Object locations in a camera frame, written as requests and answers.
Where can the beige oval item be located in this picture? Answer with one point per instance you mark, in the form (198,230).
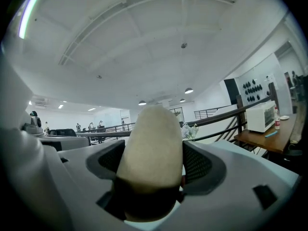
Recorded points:
(151,148)

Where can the white toaster oven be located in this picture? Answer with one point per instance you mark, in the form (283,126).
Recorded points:
(258,117)

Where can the black chair base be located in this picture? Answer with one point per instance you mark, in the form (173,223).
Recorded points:
(294,151)

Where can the group of black wall items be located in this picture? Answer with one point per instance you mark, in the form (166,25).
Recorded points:
(252,90)

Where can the wooden table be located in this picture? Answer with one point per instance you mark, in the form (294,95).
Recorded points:
(269,142)

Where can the long ceiling strip light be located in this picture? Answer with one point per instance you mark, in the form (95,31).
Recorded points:
(30,12)

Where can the black metal railing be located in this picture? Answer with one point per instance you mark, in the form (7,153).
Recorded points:
(216,117)

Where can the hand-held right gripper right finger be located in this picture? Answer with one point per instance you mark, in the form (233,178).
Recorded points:
(235,177)

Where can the grey device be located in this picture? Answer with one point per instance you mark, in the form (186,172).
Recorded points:
(33,124)

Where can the black wall panel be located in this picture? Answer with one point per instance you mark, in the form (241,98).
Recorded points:
(231,91)

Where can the large dome pendant lamp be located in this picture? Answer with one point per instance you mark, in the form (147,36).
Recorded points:
(188,90)

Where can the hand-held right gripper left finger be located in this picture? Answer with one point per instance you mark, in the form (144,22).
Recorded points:
(79,177)

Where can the light blue pen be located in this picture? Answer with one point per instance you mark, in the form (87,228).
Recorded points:
(271,134)

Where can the small white plate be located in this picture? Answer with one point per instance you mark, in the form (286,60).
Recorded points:
(285,117)

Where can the clear plastic bottle red label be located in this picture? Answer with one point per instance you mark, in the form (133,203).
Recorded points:
(277,120)

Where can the white flower bouquet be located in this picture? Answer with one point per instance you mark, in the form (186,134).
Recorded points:
(188,130)

